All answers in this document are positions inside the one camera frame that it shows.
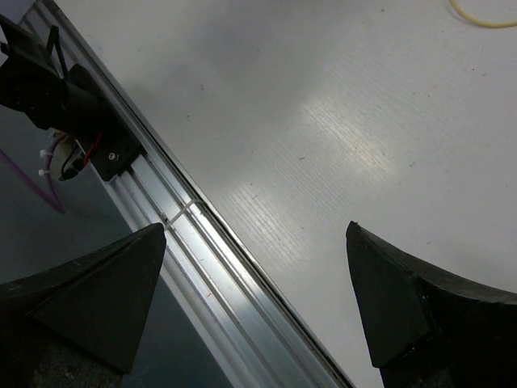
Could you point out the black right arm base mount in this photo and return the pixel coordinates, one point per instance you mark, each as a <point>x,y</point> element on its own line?
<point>90,118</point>

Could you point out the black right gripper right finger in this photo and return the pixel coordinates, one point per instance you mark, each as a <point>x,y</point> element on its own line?
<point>427,327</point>

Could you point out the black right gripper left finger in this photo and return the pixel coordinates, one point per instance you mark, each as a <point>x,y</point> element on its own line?
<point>80,324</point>

